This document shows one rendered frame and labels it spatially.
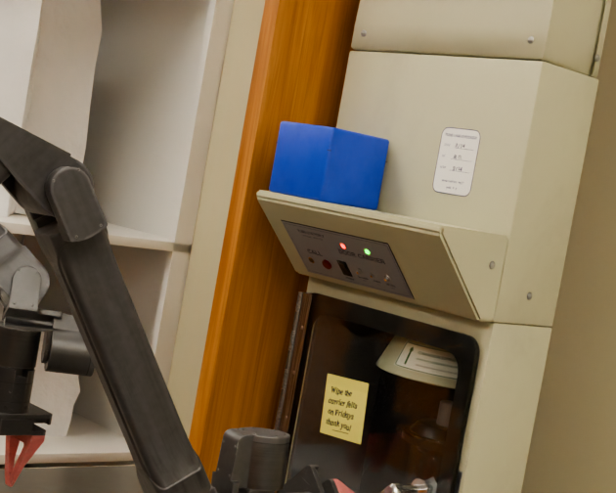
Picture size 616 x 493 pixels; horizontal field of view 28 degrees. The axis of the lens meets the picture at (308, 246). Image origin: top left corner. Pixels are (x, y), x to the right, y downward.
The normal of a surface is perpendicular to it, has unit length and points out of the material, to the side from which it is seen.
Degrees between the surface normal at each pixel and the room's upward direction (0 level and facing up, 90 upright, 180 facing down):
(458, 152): 90
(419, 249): 135
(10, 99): 96
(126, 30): 90
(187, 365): 90
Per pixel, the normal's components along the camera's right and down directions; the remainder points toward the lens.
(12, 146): 0.51, 0.07
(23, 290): 0.33, -0.24
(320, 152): -0.73, -0.10
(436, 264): -0.64, 0.63
